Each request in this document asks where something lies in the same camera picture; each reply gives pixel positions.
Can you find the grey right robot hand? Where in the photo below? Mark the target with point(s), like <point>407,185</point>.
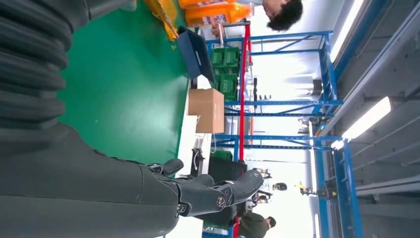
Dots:
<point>82,197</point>

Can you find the green plastic crate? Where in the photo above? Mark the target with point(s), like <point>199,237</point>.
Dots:
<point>226,87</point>
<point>226,60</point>
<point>223,156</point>

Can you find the dark blue folder stand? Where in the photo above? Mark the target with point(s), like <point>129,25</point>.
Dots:
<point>197,56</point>

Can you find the yellow taped cardboard sheet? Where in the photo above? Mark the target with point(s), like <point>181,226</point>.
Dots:
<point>164,16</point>

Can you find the red metal beam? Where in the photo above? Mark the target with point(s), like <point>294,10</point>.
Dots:
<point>242,98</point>

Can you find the brown cardboard box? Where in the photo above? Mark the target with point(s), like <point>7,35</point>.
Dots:
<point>206,108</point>

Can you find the blue metal rack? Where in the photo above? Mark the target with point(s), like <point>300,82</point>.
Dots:
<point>288,102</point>

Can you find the white table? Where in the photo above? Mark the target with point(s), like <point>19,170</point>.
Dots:
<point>185,141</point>

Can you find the ceiling light tube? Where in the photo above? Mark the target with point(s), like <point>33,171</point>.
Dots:
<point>347,29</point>
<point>367,118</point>

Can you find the black hard case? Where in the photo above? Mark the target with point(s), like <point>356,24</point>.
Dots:
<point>229,166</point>

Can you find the background person in dark green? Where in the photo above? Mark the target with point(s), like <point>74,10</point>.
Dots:
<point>252,226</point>

